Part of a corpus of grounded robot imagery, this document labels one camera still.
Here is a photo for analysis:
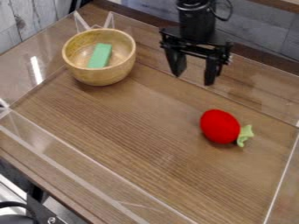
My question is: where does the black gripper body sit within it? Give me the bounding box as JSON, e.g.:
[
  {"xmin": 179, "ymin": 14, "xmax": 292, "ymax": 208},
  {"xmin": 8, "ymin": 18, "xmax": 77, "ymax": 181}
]
[{"xmin": 159, "ymin": 3, "xmax": 234, "ymax": 76}]

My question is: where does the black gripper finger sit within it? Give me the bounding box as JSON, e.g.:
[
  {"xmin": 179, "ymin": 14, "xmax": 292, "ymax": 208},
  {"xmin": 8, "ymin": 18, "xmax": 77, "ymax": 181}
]
[
  {"xmin": 204, "ymin": 56, "xmax": 218, "ymax": 86},
  {"xmin": 164, "ymin": 49, "xmax": 187, "ymax": 77}
]

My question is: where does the green rectangular stick block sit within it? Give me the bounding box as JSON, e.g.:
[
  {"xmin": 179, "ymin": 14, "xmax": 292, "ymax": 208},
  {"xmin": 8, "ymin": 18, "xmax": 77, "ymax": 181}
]
[{"xmin": 88, "ymin": 43, "xmax": 112, "ymax": 68}]

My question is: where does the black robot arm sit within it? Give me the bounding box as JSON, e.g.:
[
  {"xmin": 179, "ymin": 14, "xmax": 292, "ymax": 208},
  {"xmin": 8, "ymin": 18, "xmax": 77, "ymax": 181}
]
[{"xmin": 159, "ymin": 0, "xmax": 234, "ymax": 86}]

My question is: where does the light wooden bowl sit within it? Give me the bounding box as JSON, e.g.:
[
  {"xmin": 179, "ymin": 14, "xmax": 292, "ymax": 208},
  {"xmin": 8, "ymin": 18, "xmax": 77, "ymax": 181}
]
[{"xmin": 61, "ymin": 28, "xmax": 136, "ymax": 86}]

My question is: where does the red plush strawberry toy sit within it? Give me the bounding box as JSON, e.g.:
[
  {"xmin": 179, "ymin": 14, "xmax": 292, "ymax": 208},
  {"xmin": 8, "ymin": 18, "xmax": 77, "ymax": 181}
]
[{"xmin": 199, "ymin": 109, "xmax": 255, "ymax": 147}]

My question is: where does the clear acrylic tray wall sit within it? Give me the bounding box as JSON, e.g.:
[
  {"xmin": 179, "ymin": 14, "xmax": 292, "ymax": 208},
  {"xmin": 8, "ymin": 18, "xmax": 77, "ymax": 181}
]
[{"xmin": 0, "ymin": 15, "xmax": 299, "ymax": 224}]

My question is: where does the black metal bracket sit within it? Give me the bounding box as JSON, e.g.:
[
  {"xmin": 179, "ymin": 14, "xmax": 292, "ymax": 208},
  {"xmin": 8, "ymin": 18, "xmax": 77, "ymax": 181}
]
[{"xmin": 25, "ymin": 195, "xmax": 68, "ymax": 224}]

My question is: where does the black cable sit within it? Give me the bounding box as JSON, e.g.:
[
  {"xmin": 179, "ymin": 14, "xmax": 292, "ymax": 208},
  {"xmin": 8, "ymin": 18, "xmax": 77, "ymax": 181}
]
[{"xmin": 0, "ymin": 200, "xmax": 29, "ymax": 211}]

